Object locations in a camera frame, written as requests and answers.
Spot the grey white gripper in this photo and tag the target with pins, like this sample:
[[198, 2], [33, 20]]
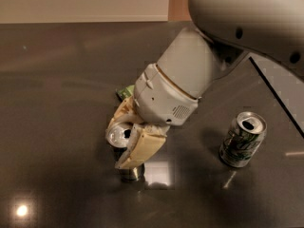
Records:
[[161, 99]]

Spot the blue silver redbull can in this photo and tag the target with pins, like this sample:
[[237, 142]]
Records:
[[117, 137]]

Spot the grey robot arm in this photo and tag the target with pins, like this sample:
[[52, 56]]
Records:
[[223, 31]]

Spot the green white soda can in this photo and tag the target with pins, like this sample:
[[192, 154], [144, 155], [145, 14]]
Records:
[[245, 135]]

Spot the green kettle chips bag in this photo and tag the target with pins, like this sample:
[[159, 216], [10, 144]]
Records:
[[125, 92]]

